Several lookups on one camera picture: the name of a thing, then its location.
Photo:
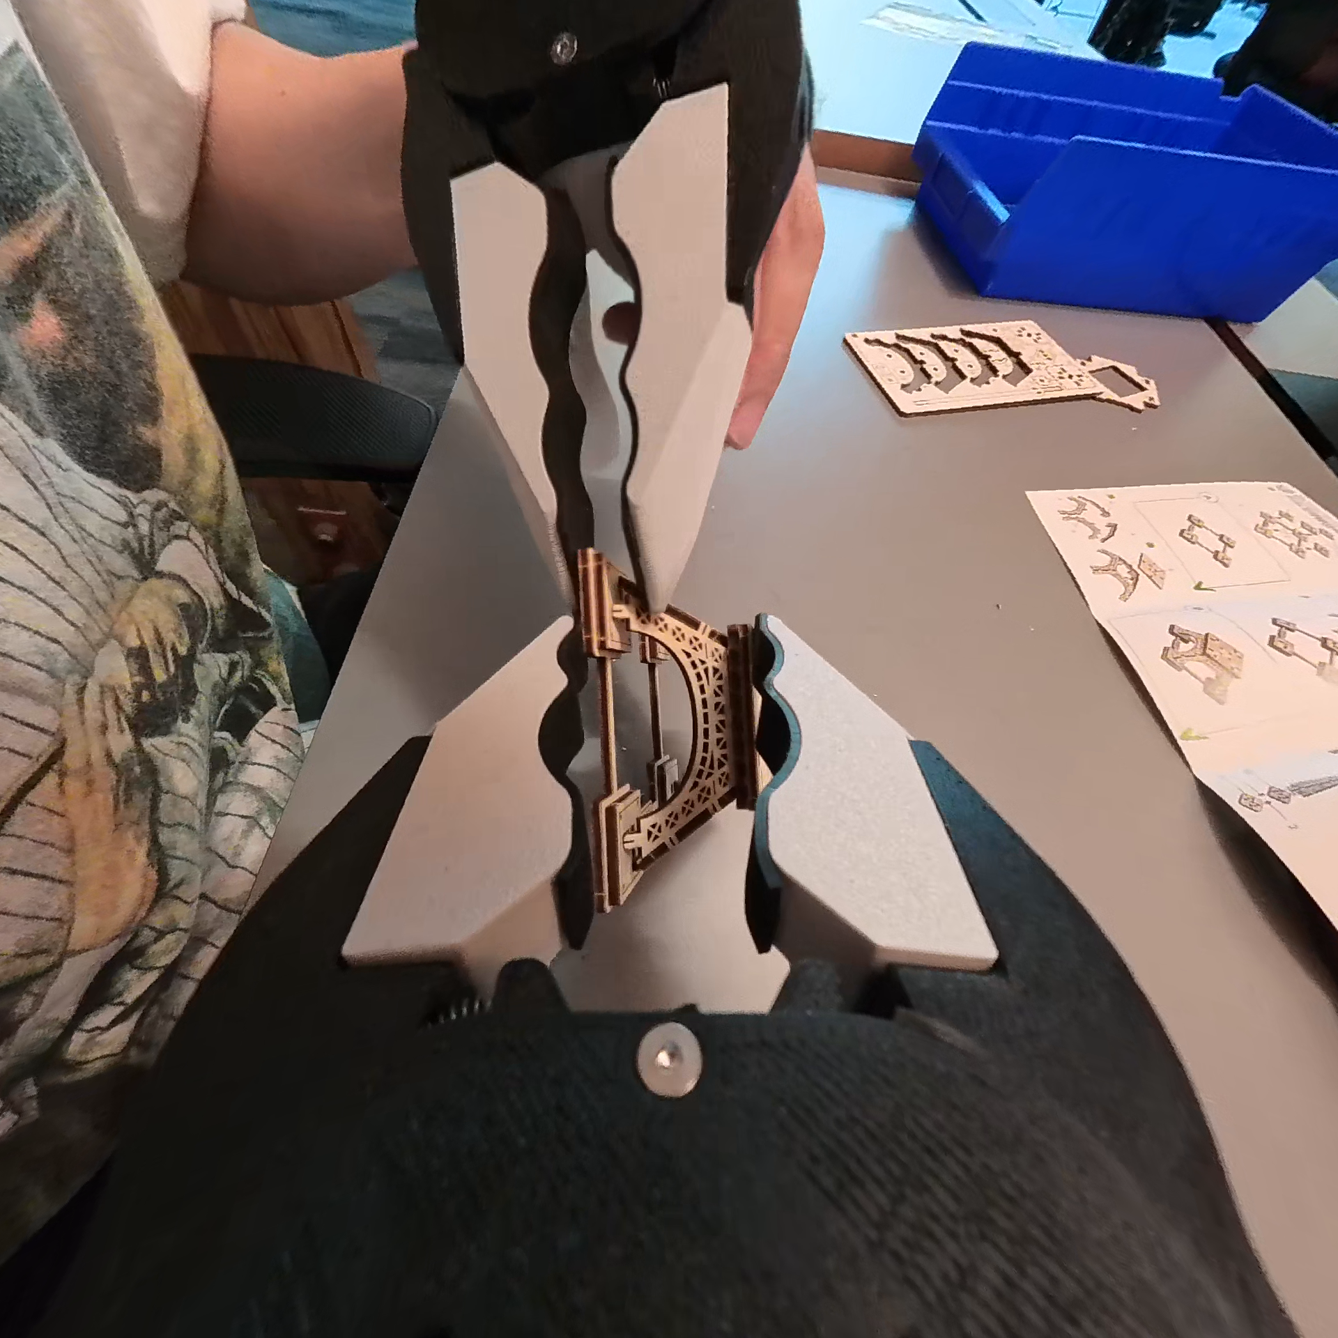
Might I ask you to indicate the wooden tower arch model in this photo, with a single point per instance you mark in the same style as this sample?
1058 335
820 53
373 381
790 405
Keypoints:
722 711

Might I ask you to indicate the person's left forearm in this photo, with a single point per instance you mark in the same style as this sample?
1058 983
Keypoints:
303 168

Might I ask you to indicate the grey table with wooden edge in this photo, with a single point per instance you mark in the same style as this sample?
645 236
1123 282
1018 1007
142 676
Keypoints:
889 83

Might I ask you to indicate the person's blue jeans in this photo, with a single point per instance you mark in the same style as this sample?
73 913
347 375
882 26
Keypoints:
307 649

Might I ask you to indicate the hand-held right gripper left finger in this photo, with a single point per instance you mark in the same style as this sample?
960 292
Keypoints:
470 837

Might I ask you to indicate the blue plastic bin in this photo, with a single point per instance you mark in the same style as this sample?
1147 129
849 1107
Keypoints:
1150 230

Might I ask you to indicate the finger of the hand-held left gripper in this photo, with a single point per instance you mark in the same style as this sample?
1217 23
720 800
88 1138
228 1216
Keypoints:
497 314
679 314

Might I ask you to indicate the printed white T-shirt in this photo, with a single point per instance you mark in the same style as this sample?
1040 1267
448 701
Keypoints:
103 731

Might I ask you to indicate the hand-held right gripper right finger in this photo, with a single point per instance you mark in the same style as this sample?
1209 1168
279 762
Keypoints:
889 837

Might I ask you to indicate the black chair armrest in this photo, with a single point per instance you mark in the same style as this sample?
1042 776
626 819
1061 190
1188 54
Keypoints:
314 418

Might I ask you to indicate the grey desk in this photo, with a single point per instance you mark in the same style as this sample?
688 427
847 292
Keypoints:
940 679

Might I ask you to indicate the wooden laser-cut parts sheet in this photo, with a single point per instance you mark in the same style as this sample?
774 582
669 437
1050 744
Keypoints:
866 351

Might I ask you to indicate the wooden square base frame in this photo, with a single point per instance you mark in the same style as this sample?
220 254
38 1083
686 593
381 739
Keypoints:
588 606

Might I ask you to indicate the paper instruction sheet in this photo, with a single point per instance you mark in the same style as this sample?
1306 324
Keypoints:
1254 731

